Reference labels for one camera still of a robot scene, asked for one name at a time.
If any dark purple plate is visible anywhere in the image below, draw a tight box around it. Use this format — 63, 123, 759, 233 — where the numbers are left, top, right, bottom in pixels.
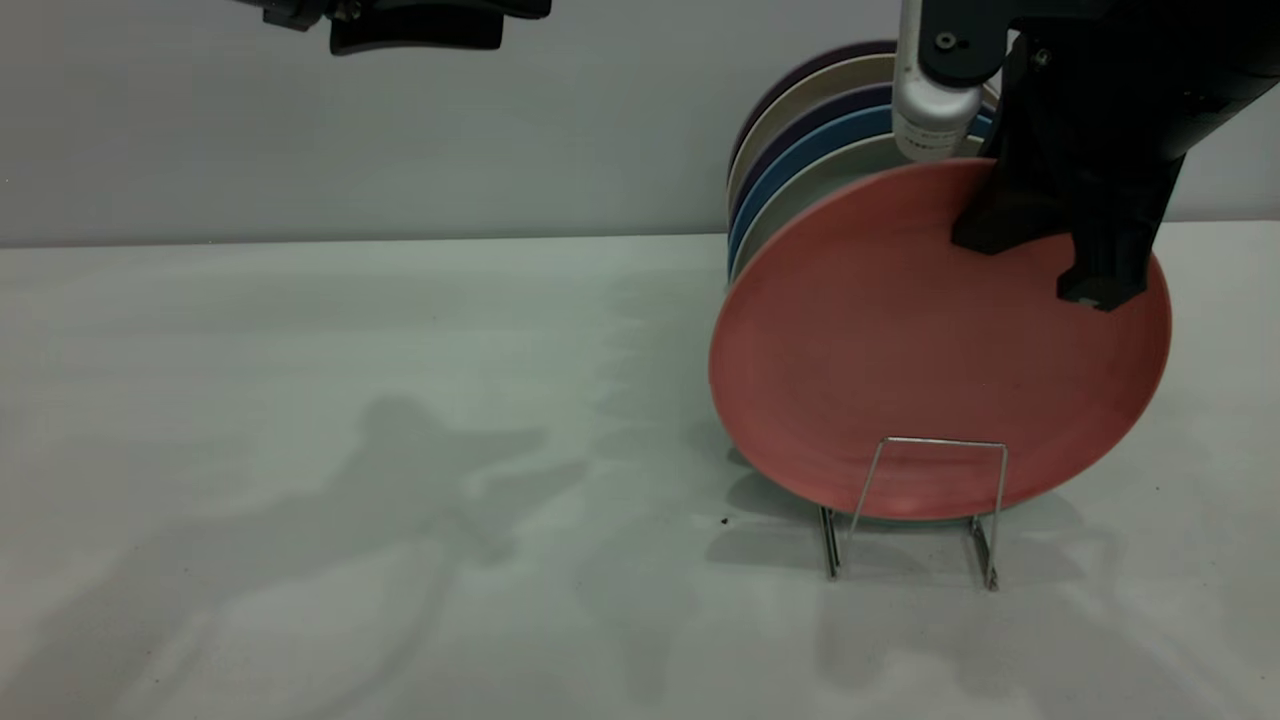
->
728, 83, 896, 216
730, 40, 899, 166

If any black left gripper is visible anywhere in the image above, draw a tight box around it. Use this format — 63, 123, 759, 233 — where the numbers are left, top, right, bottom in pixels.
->
235, 0, 553, 56

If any pink plate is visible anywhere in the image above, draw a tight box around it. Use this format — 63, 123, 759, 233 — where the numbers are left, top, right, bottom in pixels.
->
709, 158, 1173, 521

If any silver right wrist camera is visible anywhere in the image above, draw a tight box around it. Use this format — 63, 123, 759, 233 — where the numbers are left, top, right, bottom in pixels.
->
892, 0, 1006, 163

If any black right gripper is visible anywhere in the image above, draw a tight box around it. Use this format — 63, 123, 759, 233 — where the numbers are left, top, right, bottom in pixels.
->
952, 35, 1216, 311

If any silver wire plate rack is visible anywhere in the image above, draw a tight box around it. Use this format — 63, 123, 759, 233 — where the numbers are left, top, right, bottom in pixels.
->
820, 436, 1009, 592

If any beige plate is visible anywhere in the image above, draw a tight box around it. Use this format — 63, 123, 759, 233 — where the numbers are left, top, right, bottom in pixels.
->
727, 55, 1001, 191
730, 132, 986, 281

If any blue plate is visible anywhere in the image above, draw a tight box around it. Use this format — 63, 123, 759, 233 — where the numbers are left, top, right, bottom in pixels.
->
728, 104, 996, 266

